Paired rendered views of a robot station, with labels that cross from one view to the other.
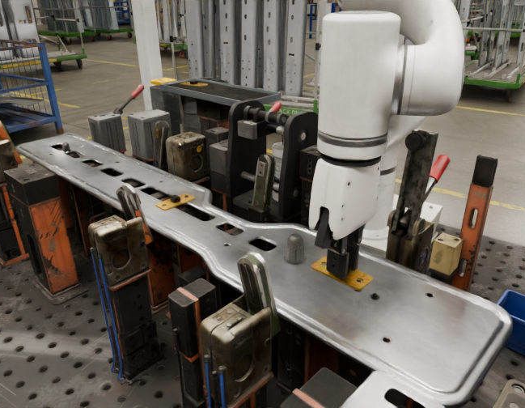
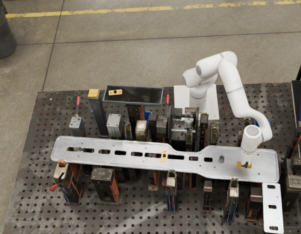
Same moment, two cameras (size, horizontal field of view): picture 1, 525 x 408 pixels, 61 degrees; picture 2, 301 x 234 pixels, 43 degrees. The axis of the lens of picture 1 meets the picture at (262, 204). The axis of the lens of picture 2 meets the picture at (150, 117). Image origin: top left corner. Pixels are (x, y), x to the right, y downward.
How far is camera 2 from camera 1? 1.79 m
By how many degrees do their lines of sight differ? 36
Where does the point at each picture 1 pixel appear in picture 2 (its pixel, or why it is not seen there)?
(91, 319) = (140, 202)
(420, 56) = (265, 134)
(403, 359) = (265, 177)
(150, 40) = not seen: outside the picture
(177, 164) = (143, 136)
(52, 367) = (150, 223)
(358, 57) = (256, 141)
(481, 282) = not seen: hidden behind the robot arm
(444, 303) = (262, 155)
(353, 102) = (254, 146)
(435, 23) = (264, 124)
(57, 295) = (118, 201)
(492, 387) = not seen: hidden behind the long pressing
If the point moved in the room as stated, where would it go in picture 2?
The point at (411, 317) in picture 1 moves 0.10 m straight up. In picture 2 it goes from (259, 164) to (261, 155)
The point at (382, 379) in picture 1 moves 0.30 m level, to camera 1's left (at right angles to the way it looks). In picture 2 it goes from (264, 184) to (225, 215)
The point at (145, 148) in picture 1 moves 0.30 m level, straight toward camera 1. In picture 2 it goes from (119, 133) to (157, 158)
